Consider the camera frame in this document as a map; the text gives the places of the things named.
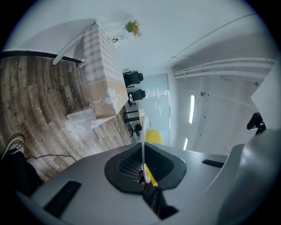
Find person's black trouser leg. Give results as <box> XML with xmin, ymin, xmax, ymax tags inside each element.
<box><xmin>0</xmin><ymin>151</ymin><xmax>44</xmax><ymax>197</ymax></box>

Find black office chair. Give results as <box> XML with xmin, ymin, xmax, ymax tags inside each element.
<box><xmin>122</xmin><ymin>70</ymin><xmax>144</xmax><ymax>89</ymax></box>
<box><xmin>128</xmin><ymin>123</ymin><xmax>144</xmax><ymax>138</ymax></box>
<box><xmin>127</xmin><ymin>88</ymin><xmax>146</xmax><ymax>103</ymax></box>

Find white ceiling pipes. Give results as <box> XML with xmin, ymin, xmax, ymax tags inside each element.
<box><xmin>173</xmin><ymin>57</ymin><xmax>276</xmax><ymax>80</ymax></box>

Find black cable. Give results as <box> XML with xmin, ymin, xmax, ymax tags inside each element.
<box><xmin>24</xmin><ymin>153</ymin><xmax>77</xmax><ymax>163</ymax></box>

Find checked beige tablecloth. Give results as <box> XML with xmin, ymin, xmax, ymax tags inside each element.
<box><xmin>83</xmin><ymin>24</ymin><xmax>130</xmax><ymax>120</ymax></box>

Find person's white shoe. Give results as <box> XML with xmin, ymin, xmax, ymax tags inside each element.
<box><xmin>0</xmin><ymin>133</ymin><xmax>26</xmax><ymax>160</ymax></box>

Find yellow corn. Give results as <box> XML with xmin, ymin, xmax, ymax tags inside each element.
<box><xmin>144</xmin><ymin>129</ymin><xmax>165</xmax><ymax>188</ymax></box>

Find white table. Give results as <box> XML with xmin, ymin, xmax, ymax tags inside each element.
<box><xmin>52</xmin><ymin>18</ymin><xmax>130</xmax><ymax>126</ymax></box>

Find black device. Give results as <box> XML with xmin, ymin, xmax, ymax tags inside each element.
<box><xmin>246</xmin><ymin>112</ymin><xmax>267</xmax><ymax>135</ymax></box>

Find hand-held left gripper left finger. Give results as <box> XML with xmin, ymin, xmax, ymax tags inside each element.
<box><xmin>15</xmin><ymin>142</ymin><xmax>162</xmax><ymax>225</ymax></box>

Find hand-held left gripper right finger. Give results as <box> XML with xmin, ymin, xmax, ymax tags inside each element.
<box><xmin>144</xmin><ymin>142</ymin><xmax>230</xmax><ymax>221</ymax></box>

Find white cable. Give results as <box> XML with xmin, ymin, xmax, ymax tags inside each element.
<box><xmin>106</xmin><ymin>116</ymin><xmax>119</xmax><ymax>150</ymax></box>

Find glass partition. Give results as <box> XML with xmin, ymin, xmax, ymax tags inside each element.
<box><xmin>131</xmin><ymin>73</ymin><xmax>171</xmax><ymax>146</ymax></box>

